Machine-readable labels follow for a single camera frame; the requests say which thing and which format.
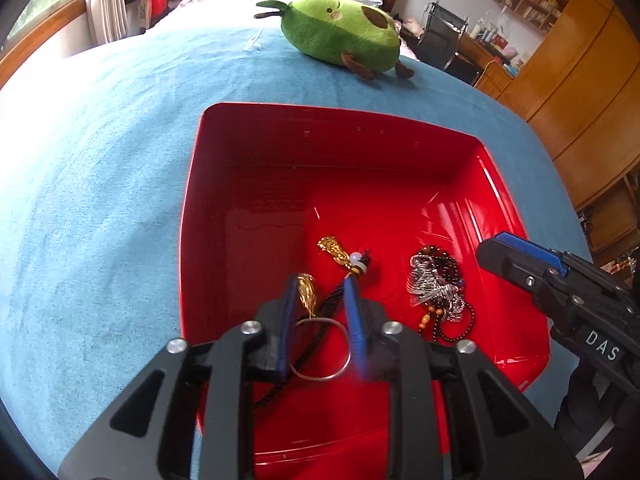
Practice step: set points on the wooden wardrobe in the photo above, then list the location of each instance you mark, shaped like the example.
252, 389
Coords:
580, 85

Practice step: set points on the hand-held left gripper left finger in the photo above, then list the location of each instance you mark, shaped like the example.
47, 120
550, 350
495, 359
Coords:
286, 330

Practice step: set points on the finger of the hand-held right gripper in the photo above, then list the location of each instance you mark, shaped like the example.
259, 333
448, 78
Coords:
537, 252
515, 270

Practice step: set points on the wooden desk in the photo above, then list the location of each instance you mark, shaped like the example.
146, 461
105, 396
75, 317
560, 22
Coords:
492, 67

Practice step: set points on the pink plush toy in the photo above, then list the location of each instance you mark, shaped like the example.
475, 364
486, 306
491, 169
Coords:
411, 26

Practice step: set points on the white curtain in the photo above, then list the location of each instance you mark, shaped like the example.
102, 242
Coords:
105, 0

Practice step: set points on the black office chair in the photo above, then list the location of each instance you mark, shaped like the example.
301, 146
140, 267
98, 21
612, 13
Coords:
442, 40

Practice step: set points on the wooden wall shelf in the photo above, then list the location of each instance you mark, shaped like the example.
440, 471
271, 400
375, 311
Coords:
532, 2

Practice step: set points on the large wooden-framed window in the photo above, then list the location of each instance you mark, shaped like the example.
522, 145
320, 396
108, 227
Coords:
35, 25

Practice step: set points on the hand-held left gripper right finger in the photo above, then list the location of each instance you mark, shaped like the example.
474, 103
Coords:
354, 330

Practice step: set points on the red tin box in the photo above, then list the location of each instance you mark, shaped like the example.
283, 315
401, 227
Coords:
325, 185

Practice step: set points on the white plastic scrap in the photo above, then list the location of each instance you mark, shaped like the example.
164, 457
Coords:
252, 46

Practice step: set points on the green avocado plush toy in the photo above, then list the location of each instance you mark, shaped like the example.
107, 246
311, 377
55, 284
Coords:
340, 30

